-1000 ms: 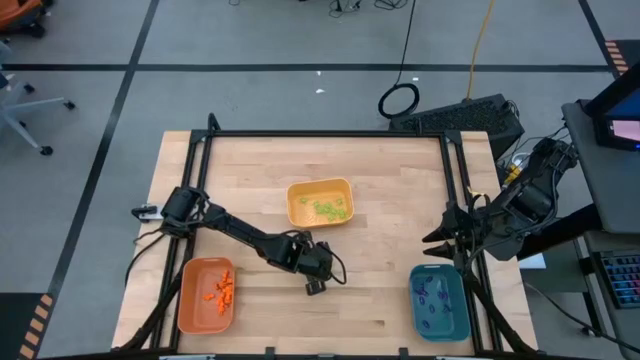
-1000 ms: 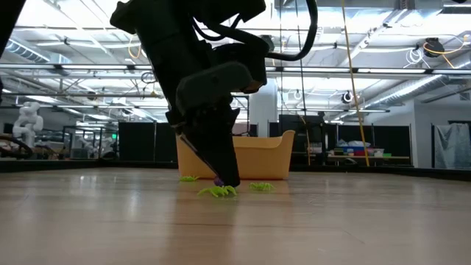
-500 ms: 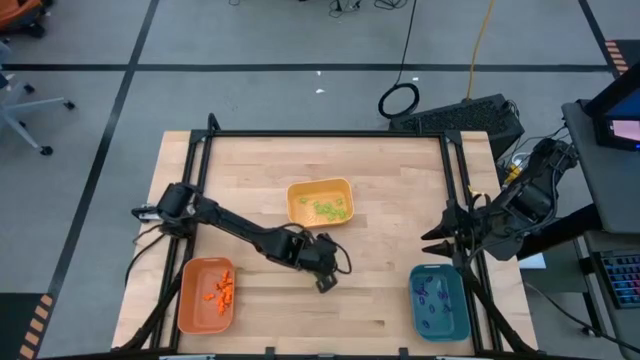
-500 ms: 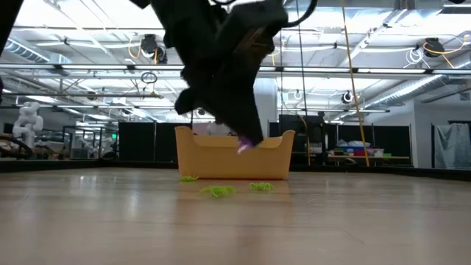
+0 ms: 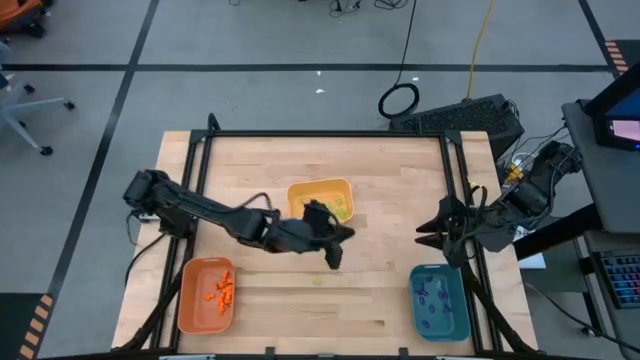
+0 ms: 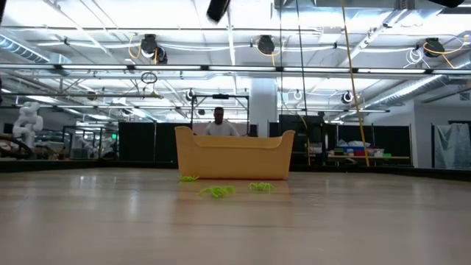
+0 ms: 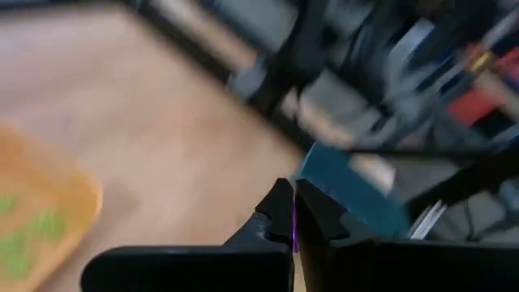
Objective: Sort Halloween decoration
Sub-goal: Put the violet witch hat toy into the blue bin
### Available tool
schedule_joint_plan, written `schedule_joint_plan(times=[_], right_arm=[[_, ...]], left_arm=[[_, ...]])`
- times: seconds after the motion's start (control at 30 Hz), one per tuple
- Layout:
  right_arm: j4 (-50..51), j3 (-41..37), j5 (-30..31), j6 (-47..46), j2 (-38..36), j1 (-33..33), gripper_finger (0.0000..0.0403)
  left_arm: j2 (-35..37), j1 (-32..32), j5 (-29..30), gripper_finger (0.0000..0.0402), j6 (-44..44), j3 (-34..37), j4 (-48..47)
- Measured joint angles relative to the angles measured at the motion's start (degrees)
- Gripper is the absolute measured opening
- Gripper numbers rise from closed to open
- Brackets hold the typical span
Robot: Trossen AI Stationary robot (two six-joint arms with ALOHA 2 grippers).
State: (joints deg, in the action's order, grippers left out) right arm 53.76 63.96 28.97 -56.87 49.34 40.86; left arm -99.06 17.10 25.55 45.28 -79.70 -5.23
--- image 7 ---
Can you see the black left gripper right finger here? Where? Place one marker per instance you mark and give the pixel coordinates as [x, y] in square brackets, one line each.
[405, 267]

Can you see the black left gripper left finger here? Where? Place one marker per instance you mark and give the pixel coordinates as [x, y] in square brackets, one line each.
[194, 269]

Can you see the green plastic spider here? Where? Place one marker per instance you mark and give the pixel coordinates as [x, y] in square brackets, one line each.
[14, 253]
[48, 225]

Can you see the teal plastic bin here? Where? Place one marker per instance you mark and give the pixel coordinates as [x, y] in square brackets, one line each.
[357, 186]

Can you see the yellow plastic bin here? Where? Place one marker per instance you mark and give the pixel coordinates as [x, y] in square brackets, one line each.
[36, 170]

